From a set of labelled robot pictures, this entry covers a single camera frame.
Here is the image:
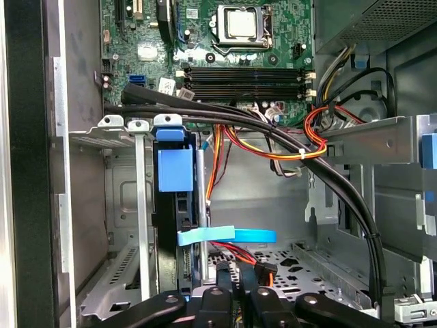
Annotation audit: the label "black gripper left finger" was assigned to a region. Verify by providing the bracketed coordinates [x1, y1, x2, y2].
[97, 286, 234, 328]

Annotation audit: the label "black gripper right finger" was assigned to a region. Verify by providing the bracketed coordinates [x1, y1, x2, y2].
[250, 287, 390, 328]

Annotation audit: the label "red orange disk power wire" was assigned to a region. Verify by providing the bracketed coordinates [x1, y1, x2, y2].
[210, 241, 278, 288]

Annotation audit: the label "blue SATA wire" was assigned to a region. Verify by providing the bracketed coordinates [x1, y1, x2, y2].
[177, 225, 277, 247]

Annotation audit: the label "hard disk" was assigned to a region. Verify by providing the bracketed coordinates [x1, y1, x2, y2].
[152, 126, 206, 295]

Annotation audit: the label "metal disk bay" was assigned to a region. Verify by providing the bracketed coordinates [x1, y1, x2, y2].
[68, 114, 212, 318]

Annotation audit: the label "metal drive cage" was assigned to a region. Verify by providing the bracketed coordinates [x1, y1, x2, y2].
[303, 114, 437, 264]

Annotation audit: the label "black PC case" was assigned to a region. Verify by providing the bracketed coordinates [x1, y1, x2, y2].
[0, 0, 437, 328]

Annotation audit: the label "blue drive latch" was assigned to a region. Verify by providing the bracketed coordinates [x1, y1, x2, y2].
[421, 133, 437, 170]

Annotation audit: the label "black RAM slot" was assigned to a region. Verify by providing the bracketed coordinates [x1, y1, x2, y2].
[175, 72, 317, 83]
[184, 90, 317, 102]
[184, 82, 317, 92]
[175, 64, 317, 74]

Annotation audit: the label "green motherboard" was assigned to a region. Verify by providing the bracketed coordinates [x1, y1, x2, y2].
[100, 0, 315, 134]

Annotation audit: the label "black graphics card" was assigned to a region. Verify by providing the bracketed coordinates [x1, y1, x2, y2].
[155, 0, 178, 45]

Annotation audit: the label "grey power supply unit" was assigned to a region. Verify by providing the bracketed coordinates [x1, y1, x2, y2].
[313, 0, 437, 54]

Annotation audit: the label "CPU socket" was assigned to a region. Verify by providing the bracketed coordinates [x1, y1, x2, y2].
[208, 2, 274, 59]

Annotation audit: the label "silver CPU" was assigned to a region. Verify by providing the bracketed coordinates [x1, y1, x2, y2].
[227, 8, 257, 38]

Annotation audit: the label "orange wire bundle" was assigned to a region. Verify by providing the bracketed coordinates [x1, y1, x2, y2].
[204, 105, 328, 206]

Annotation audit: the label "black cable bundle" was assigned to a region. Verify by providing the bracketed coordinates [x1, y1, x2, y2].
[102, 83, 385, 308]

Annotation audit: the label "yellow black power wires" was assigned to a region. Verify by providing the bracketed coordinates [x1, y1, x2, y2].
[315, 44, 359, 113]

